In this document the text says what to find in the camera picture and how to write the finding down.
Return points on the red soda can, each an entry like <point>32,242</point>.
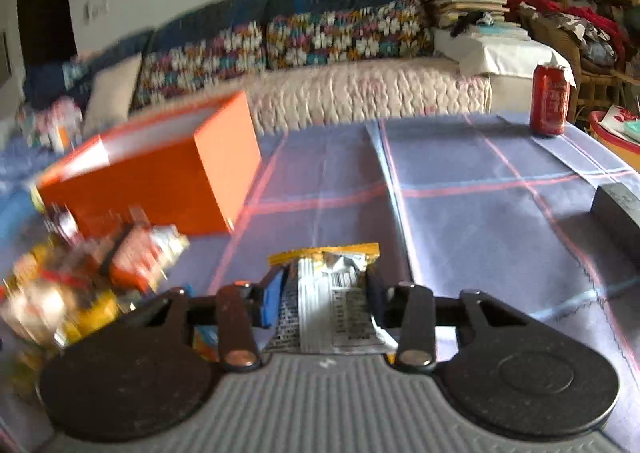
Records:
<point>550,99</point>

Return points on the beige plain pillow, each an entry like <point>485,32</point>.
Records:
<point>111,95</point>

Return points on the black box on table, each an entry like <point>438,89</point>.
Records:
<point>617,209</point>

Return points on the blue plaid tablecloth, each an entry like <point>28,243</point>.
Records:
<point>455,203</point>

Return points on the left floral cushion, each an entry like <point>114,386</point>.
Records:
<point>170,73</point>

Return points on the orange cardboard box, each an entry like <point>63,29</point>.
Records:
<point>191,168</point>

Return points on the right floral cushion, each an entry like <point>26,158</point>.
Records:
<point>397,29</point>

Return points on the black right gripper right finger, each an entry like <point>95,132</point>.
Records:
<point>495,365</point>

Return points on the floral cushion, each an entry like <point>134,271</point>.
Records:
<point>170,73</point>
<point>397,29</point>

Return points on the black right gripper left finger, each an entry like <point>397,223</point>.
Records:
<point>151,369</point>

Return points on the red rimmed basket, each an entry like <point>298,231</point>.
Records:
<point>618,130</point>

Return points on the pile of snack packets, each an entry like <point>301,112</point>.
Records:
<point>69,286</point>

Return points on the blue sofa with quilt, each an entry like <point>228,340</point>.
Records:
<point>280,99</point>

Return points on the yellow silver snack packet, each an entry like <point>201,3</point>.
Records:
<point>324,308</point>

